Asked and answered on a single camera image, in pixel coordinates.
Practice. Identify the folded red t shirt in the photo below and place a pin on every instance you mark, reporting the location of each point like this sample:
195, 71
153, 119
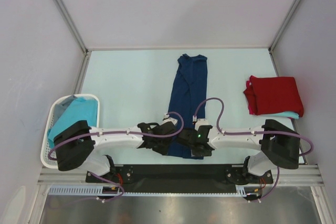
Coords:
273, 95

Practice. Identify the aluminium frame rail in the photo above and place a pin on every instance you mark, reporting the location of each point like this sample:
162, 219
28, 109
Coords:
305, 175

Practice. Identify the grey shirt in basket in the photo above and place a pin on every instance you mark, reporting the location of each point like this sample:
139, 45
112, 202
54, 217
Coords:
61, 107

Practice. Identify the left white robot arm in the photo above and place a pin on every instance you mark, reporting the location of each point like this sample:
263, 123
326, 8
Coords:
88, 148

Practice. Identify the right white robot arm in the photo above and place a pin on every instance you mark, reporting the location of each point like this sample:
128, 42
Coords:
277, 146

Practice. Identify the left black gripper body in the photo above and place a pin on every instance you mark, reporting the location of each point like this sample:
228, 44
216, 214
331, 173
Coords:
162, 147

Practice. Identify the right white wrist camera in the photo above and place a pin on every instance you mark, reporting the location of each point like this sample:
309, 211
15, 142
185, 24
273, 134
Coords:
199, 122

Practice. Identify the light blue cable duct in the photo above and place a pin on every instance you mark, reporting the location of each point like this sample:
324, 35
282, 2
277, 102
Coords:
73, 190

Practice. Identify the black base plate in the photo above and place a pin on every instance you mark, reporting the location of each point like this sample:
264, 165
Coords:
185, 179

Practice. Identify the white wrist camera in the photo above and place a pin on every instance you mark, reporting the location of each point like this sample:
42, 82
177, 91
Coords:
199, 122
168, 118

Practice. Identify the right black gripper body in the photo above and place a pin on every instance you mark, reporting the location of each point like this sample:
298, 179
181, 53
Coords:
208, 152

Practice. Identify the white laundry basket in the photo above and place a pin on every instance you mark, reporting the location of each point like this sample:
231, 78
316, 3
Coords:
51, 162

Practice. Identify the folded light blue t shirt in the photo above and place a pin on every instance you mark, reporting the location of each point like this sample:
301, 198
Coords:
288, 114

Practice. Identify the turquoise t shirt in basket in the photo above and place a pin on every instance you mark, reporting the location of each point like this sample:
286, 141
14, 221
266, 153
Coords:
82, 108

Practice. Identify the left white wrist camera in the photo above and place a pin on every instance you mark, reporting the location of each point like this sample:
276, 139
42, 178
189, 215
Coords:
168, 118

